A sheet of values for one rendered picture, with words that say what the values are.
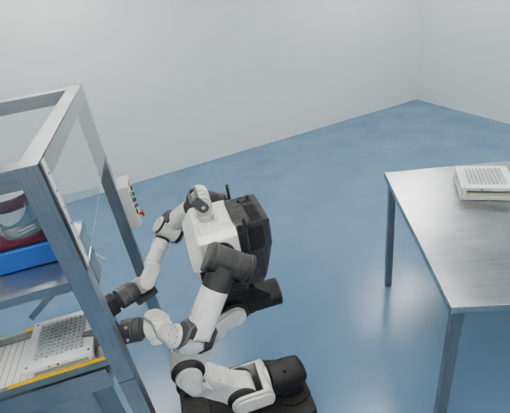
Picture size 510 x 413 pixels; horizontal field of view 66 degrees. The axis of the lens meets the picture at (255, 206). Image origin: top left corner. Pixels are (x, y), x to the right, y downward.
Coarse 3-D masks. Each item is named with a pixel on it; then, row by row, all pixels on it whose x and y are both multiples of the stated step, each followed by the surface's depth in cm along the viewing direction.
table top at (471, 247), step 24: (432, 168) 232; (408, 192) 213; (432, 192) 210; (456, 192) 206; (408, 216) 193; (432, 216) 191; (456, 216) 188; (480, 216) 185; (504, 216) 183; (432, 240) 175; (456, 240) 173; (480, 240) 171; (504, 240) 169; (432, 264) 162; (456, 264) 160; (480, 264) 158; (504, 264) 156; (456, 288) 149; (480, 288) 147; (504, 288) 146; (456, 312) 143
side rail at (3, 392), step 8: (104, 360) 142; (80, 368) 140; (88, 368) 141; (96, 368) 142; (56, 376) 139; (64, 376) 140; (32, 384) 138; (40, 384) 139; (0, 392) 136; (8, 392) 137; (16, 392) 138
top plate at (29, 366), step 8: (80, 312) 159; (48, 320) 158; (56, 320) 157; (64, 320) 157; (72, 320) 156; (40, 328) 155; (72, 328) 152; (80, 328) 152; (88, 328) 151; (32, 336) 152; (32, 344) 148; (88, 344) 144; (32, 352) 144; (64, 352) 142; (72, 352) 142; (80, 352) 141; (88, 352) 141; (32, 360) 141; (40, 360) 141; (48, 360) 140; (56, 360) 140; (64, 360) 139; (72, 360) 140; (24, 368) 139; (32, 368) 138; (40, 368) 138; (48, 368) 139
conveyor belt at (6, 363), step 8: (16, 344) 159; (24, 344) 158; (0, 352) 156; (8, 352) 156; (16, 352) 155; (24, 352) 155; (0, 360) 153; (8, 360) 152; (16, 360) 152; (24, 360) 151; (0, 368) 149; (8, 368) 149; (16, 368) 148; (0, 376) 146; (8, 376) 146; (16, 376) 145; (24, 376) 145; (0, 384) 143; (8, 384) 142
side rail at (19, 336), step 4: (20, 332) 160; (24, 332) 159; (28, 332) 159; (32, 332) 160; (4, 336) 159; (8, 336) 158; (12, 336) 158; (16, 336) 159; (20, 336) 159; (24, 336) 160; (28, 336) 160; (0, 340) 158; (4, 340) 158; (8, 340) 159; (12, 340) 159; (16, 340) 160; (0, 344) 158; (4, 344) 159
